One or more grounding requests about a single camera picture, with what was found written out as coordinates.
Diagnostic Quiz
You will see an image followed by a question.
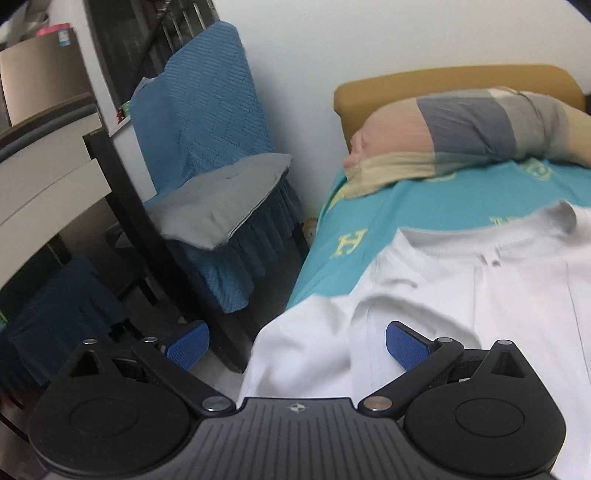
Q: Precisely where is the grey seat cushion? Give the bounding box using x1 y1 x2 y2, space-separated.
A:
146 153 293 251

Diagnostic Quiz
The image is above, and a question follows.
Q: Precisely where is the white desk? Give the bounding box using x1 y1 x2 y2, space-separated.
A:
0 94 116 293

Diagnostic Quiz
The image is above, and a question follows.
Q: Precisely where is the mustard yellow headboard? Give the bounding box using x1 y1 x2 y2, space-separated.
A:
333 65 586 153

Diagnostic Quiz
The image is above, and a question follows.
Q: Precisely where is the white shirt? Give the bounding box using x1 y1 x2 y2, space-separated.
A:
238 199 591 480

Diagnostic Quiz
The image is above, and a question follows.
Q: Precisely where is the dark window grille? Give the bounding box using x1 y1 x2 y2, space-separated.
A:
85 0 219 112

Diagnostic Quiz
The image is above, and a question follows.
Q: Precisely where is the chair with blue quilted cover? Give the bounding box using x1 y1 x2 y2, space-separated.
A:
83 20 311 374

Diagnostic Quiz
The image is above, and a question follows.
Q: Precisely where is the cardboard box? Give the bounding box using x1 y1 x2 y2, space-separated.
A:
0 27 96 128

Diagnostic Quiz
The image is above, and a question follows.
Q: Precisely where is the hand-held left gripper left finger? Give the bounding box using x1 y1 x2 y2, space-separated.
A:
59 322 235 415

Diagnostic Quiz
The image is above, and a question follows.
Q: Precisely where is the dark blue cloth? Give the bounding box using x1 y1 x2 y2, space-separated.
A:
0 257 131 394

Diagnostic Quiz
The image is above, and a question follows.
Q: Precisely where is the grey and beige checked pillow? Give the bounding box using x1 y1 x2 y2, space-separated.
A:
342 87 591 200

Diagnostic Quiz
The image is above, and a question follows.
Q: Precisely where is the teal bed sheet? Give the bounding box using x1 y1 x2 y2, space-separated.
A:
285 156 591 311

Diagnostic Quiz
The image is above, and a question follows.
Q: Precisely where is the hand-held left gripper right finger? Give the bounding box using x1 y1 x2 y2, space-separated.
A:
356 321 528 412

